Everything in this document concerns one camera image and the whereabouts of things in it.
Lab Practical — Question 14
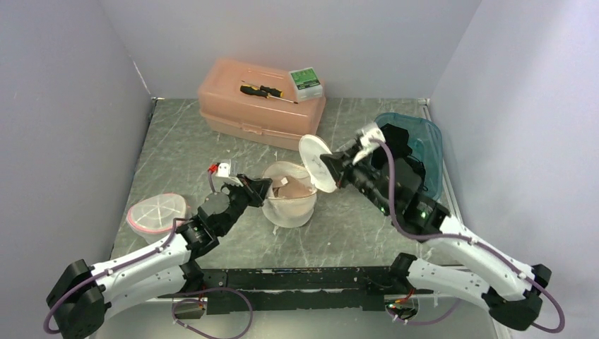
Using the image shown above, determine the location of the beige pink bra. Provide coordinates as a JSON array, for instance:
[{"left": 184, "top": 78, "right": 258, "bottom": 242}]
[{"left": 272, "top": 177, "right": 313, "bottom": 199}]

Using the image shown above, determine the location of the black yellow screwdriver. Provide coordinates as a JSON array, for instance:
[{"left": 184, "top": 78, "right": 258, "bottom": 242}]
[{"left": 239, "top": 81, "right": 299, "bottom": 105}]

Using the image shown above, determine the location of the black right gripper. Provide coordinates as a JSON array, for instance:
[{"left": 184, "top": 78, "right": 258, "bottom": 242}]
[{"left": 320, "top": 143, "right": 391, "bottom": 213}]

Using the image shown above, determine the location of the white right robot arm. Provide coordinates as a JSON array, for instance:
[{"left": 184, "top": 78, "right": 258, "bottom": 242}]
[{"left": 308, "top": 145, "right": 552, "bottom": 331}]

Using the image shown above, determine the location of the clear round lidded container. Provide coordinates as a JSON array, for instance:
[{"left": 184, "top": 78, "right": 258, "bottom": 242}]
[{"left": 125, "top": 193, "right": 189, "bottom": 244}]

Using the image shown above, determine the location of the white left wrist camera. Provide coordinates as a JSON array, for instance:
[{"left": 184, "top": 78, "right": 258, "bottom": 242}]
[{"left": 208, "top": 160, "right": 232, "bottom": 178}]

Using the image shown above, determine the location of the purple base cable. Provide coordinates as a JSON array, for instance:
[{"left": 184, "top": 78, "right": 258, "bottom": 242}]
[
  {"left": 386, "top": 292, "right": 464, "bottom": 327},
  {"left": 171, "top": 286, "right": 253, "bottom": 339}
]

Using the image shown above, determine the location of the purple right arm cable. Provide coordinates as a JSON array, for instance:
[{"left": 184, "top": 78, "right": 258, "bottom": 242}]
[{"left": 369, "top": 138, "right": 567, "bottom": 334}]

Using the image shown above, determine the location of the pink plastic toolbox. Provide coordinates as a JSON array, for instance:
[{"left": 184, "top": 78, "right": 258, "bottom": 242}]
[{"left": 198, "top": 59, "right": 326, "bottom": 150}]

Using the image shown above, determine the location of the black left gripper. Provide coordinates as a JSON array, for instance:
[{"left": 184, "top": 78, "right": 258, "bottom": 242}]
[{"left": 218, "top": 173, "right": 273, "bottom": 235}]

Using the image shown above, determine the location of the teal plastic bin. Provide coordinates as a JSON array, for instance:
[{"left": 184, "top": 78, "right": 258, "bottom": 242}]
[{"left": 374, "top": 112, "right": 443, "bottom": 199}]

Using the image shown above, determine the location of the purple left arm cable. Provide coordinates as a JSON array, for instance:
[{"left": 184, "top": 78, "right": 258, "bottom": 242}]
[{"left": 42, "top": 170, "right": 221, "bottom": 335}]

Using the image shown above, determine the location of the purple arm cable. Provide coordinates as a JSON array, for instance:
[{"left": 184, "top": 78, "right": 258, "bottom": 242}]
[
  {"left": 42, "top": 170, "right": 221, "bottom": 335},
  {"left": 369, "top": 138, "right": 567, "bottom": 334}
]

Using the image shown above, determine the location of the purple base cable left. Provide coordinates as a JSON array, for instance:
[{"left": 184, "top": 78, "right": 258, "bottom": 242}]
[{"left": 171, "top": 286, "right": 253, "bottom": 339}]

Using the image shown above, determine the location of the green white small box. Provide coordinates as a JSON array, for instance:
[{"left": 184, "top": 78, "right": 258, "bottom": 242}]
[{"left": 289, "top": 67, "right": 324, "bottom": 102}]

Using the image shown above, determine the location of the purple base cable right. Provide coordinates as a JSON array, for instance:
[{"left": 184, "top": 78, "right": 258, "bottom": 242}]
[{"left": 386, "top": 292, "right": 464, "bottom": 327}]

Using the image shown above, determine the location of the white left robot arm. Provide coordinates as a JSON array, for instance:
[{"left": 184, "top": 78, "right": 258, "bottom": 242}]
[{"left": 42, "top": 174, "right": 273, "bottom": 338}]

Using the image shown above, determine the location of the white mesh laundry bag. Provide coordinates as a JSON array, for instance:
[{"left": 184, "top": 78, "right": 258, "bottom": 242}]
[{"left": 262, "top": 134, "right": 337, "bottom": 228}]

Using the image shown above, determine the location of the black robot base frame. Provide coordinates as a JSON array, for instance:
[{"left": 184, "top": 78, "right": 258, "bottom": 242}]
[{"left": 171, "top": 253, "right": 417, "bottom": 315}]

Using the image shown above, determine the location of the black cloth garment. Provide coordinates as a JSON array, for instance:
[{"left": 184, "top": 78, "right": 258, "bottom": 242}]
[{"left": 380, "top": 124, "right": 428, "bottom": 192}]

